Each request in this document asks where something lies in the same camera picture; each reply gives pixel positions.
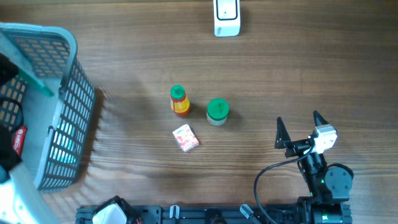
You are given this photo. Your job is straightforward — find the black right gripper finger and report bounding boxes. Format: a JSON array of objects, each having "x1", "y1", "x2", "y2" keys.
[
  {"x1": 274, "y1": 116, "x2": 292, "y2": 149},
  {"x1": 313, "y1": 110, "x2": 329, "y2": 126}
]

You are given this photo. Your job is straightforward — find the green lid glass jar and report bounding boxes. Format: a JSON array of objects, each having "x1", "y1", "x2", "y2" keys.
[{"x1": 206, "y1": 98, "x2": 229, "y2": 126}]

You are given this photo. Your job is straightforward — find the red pink small carton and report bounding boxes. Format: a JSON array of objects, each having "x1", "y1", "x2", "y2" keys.
[{"x1": 172, "y1": 124, "x2": 200, "y2": 152}]

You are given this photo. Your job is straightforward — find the red yellow sauce bottle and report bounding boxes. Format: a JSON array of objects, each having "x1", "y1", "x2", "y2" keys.
[{"x1": 170, "y1": 85, "x2": 190, "y2": 116}]

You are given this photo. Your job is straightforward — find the green 3M product pack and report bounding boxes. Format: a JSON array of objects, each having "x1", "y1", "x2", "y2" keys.
[{"x1": 18, "y1": 68, "x2": 54, "y2": 97}]

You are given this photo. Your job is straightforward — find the teal wet wipes pack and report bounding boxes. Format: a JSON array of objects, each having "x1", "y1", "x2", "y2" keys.
[{"x1": 50, "y1": 121, "x2": 77, "y2": 166}]

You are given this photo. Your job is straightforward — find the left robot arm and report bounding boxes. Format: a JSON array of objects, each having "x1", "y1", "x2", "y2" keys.
[{"x1": 1, "y1": 110, "x2": 60, "y2": 223}]

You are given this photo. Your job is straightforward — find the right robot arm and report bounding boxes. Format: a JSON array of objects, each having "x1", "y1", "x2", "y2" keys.
[{"x1": 267, "y1": 111, "x2": 354, "y2": 224}]

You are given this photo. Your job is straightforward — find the white barcode scanner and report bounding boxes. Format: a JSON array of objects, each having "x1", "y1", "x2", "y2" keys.
[{"x1": 213, "y1": 0, "x2": 241, "y2": 37}]

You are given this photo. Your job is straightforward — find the grey plastic shopping basket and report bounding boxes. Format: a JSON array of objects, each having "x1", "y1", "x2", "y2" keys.
[{"x1": 1, "y1": 22, "x2": 95, "y2": 193}]

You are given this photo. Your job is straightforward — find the red snack bar wrapper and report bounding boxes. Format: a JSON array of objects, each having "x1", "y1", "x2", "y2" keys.
[{"x1": 12, "y1": 126, "x2": 27, "y2": 156}]

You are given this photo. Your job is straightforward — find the black right camera cable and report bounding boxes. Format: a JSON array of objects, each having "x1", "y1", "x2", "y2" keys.
[{"x1": 253, "y1": 144, "x2": 315, "y2": 224}]

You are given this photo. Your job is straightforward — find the black camera cable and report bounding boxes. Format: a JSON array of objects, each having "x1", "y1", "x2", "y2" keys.
[
  {"x1": 253, "y1": 144, "x2": 315, "y2": 224},
  {"x1": 0, "y1": 96, "x2": 25, "y2": 131}
]

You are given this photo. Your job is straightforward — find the black left camera cable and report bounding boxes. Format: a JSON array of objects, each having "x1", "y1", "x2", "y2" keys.
[{"x1": 0, "y1": 96, "x2": 25, "y2": 131}]

